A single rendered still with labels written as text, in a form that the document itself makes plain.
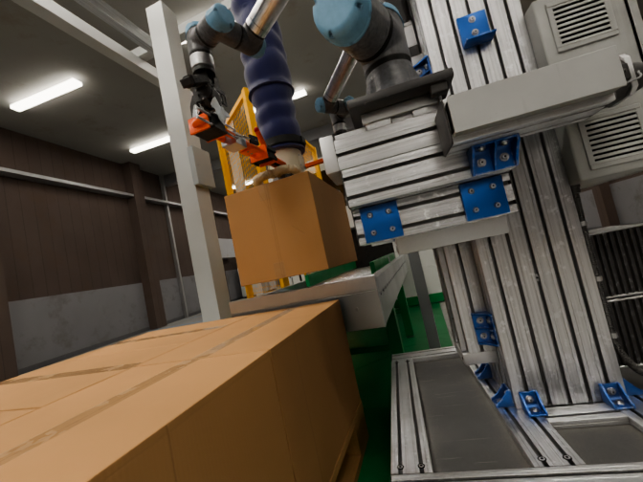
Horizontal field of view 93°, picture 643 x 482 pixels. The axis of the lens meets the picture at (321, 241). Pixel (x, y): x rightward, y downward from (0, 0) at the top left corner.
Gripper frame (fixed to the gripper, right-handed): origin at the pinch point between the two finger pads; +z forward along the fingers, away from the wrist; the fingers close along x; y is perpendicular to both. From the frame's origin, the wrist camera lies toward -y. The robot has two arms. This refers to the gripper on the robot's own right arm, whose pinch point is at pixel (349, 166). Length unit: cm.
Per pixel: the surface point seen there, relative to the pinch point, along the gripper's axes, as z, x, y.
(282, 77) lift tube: -43, -16, 35
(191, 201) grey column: -17, -127, -18
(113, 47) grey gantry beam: -195, -203, -47
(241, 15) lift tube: -78, -28, 39
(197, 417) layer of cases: 66, -6, 137
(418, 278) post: 71, 22, -7
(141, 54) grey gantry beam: -204, -200, -76
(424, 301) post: 84, 22, -7
